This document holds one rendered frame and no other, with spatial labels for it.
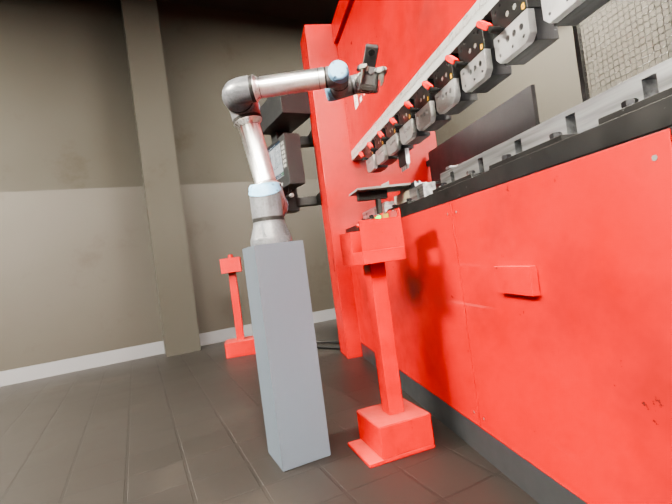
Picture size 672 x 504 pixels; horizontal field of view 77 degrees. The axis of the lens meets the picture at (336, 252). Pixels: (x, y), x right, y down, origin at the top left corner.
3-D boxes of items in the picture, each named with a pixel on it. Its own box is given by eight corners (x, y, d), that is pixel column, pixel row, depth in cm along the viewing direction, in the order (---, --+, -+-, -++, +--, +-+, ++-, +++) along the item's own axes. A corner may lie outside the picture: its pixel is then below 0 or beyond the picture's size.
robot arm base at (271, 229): (257, 245, 146) (253, 216, 146) (246, 248, 159) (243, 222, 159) (297, 240, 152) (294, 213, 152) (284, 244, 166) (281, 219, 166)
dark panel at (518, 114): (436, 214, 297) (427, 152, 297) (438, 214, 297) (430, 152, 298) (544, 183, 186) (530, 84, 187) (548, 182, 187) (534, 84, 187)
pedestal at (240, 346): (228, 353, 359) (215, 256, 360) (257, 348, 364) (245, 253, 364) (226, 358, 339) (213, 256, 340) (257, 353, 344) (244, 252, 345)
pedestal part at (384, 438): (347, 445, 157) (343, 413, 157) (407, 428, 165) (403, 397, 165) (370, 468, 138) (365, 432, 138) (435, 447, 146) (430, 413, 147)
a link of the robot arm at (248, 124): (258, 222, 162) (218, 86, 163) (265, 225, 177) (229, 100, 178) (288, 213, 162) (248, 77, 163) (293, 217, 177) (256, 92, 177)
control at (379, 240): (343, 266, 160) (337, 219, 160) (381, 260, 165) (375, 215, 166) (364, 265, 141) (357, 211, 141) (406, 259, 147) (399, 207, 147)
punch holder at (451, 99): (437, 116, 159) (431, 72, 159) (458, 114, 161) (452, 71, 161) (455, 100, 145) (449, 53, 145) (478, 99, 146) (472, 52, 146)
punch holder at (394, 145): (388, 156, 218) (383, 125, 218) (403, 155, 220) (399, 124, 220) (397, 148, 203) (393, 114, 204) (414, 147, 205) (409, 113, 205)
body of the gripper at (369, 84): (379, 92, 150) (374, 95, 161) (383, 66, 148) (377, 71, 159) (358, 89, 149) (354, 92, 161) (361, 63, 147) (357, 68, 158)
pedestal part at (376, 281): (382, 410, 155) (362, 264, 155) (396, 406, 157) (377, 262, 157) (389, 415, 149) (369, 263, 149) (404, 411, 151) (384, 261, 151)
